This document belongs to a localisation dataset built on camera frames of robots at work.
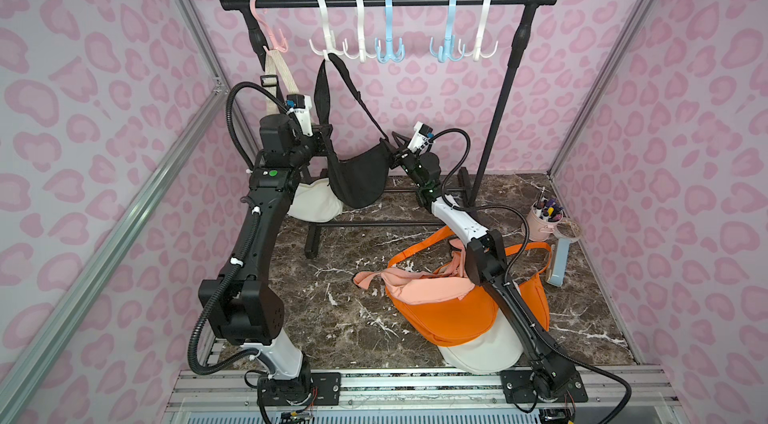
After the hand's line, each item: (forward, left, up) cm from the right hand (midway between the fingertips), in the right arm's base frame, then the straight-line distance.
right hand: (389, 135), depth 96 cm
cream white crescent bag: (-57, -29, -24) cm, 68 cm away
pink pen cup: (-22, -48, -20) cm, 56 cm away
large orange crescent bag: (-41, -42, -23) cm, 63 cm away
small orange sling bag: (-52, -16, -20) cm, 58 cm away
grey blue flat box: (-32, -52, -23) cm, 65 cm away
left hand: (-14, +13, +15) cm, 24 cm away
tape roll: (-17, -61, -28) cm, 69 cm away
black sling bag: (-13, +10, -7) cm, 18 cm away
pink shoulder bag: (-43, -17, -14) cm, 48 cm away
